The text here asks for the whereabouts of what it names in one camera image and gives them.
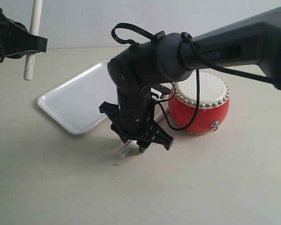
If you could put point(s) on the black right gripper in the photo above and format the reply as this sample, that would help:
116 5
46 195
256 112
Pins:
132 119

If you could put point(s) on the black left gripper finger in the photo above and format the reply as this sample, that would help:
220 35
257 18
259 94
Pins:
16 41

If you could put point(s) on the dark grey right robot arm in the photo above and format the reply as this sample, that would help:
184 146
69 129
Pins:
250 48

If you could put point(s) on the small red drum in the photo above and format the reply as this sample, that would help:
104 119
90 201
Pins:
213 104

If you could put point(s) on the white rectangular plastic tray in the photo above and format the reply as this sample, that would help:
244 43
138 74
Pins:
74 104

